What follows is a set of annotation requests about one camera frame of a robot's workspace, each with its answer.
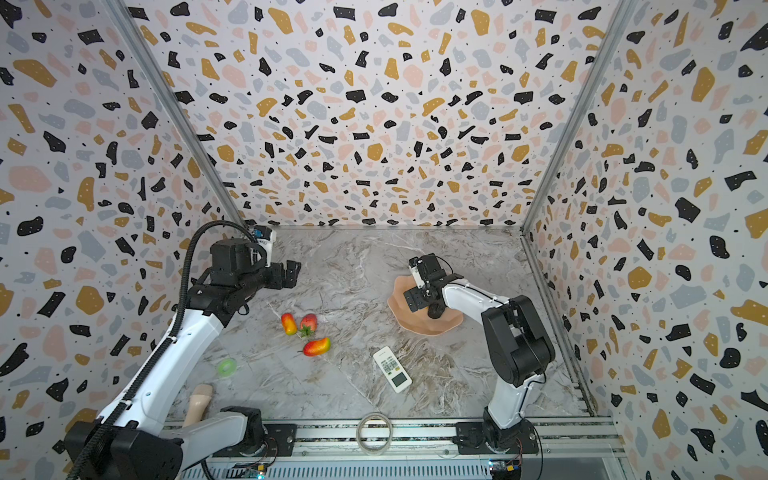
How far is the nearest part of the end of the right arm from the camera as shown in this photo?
71 centimetres

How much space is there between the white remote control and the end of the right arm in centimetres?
15

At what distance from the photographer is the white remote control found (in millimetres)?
832
